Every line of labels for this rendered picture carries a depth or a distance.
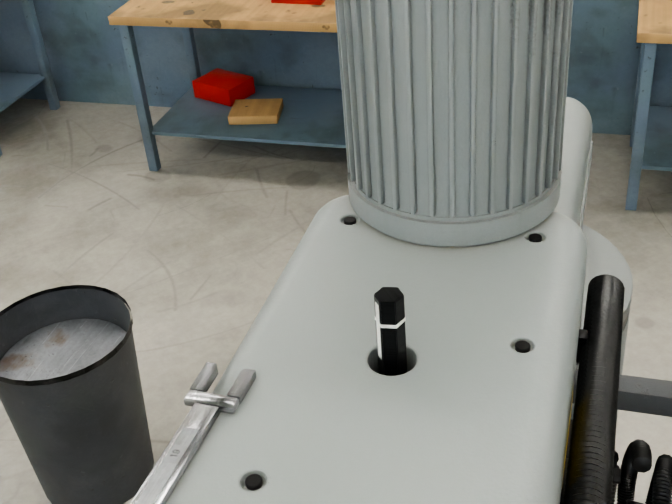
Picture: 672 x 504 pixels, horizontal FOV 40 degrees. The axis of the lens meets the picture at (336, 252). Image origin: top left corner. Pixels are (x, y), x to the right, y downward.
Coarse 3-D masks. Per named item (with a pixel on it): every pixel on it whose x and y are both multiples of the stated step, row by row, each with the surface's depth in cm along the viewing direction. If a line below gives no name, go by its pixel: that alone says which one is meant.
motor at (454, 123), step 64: (384, 0) 70; (448, 0) 68; (512, 0) 69; (384, 64) 73; (448, 64) 71; (512, 64) 71; (384, 128) 77; (448, 128) 74; (512, 128) 74; (384, 192) 80; (448, 192) 77; (512, 192) 78
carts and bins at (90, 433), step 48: (96, 288) 303; (0, 336) 295; (48, 336) 302; (96, 336) 300; (0, 384) 272; (48, 384) 266; (96, 384) 274; (48, 432) 279; (96, 432) 284; (144, 432) 306; (48, 480) 296; (96, 480) 295; (144, 480) 311
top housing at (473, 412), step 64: (320, 256) 81; (384, 256) 80; (448, 256) 79; (512, 256) 78; (576, 256) 79; (256, 320) 75; (320, 320) 73; (448, 320) 72; (512, 320) 71; (576, 320) 73; (256, 384) 67; (320, 384) 67; (384, 384) 66; (448, 384) 66; (512, 384) 65; (256, 448) 62; (320, 448) 61; (384, 448) 61; (448, 448) 61; (512, 448) 60
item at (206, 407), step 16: (208, 368) 68; (192, 384) 67; (208, 384) 67; (240, 384) 66; (192, 400) 65; (208, 400) 65; (224, 400) 65; (240, 400) 66; (192, 416) 64; (208, 416) 64; (176, 432) 63; (192, 432) 63; (208, 432) 63; (176, 448) 61; (192, 448) 61; (160, 464) 60; (176, 464) 60; (160, 480) 59; (176, 480) 59; (144, 496) 58; (160, 496) 58
